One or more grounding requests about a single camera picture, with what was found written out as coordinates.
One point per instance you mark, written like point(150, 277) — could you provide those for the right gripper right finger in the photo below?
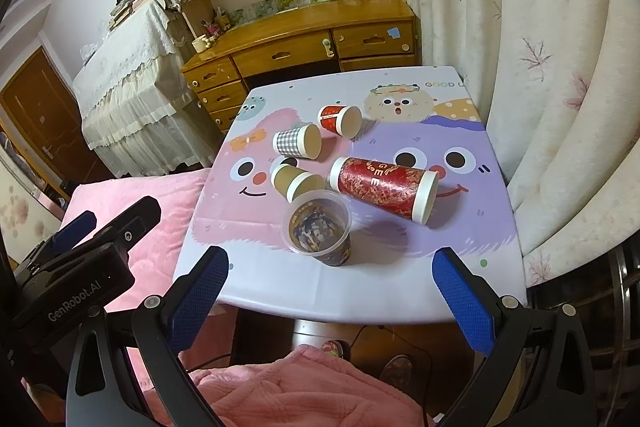
point(558, 388)

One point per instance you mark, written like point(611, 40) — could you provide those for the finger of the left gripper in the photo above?
point(64, 240)
point(128, 228)

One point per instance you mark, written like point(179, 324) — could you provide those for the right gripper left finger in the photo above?
point(103, 390)

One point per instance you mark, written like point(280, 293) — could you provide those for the clear plastic patterned cup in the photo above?
point(317, 225)

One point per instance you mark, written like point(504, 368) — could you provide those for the brown paper cup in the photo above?
point(291, 182)

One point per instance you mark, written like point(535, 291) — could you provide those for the grey checkered paper cup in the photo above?
point(300, 142)

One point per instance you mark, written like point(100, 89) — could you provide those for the tall red paper cup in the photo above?
point(406, 192)

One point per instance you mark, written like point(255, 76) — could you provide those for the small red paper cup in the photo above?
point(343, 120)

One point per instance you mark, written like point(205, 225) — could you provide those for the pink blanket on bed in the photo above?
point(153, 260)

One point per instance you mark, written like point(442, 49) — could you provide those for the brown wooden door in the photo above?
point(47, 116)

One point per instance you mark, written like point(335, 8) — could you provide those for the lace covered piano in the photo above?
point(138, 113)

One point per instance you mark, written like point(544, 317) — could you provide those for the pink robe on lap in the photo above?
point(308, 387)

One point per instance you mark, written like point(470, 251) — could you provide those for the patterned slipper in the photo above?
point(335, 348)

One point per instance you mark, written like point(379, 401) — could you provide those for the yellow mug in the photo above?
point(202, 43)

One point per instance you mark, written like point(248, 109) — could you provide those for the cartoon printed tablecloth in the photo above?
point(419, 117)

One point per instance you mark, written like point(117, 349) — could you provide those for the wooden desk with drawers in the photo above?
point(337, 36)

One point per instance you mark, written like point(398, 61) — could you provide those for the white floral curtain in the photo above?
point(557, 84)

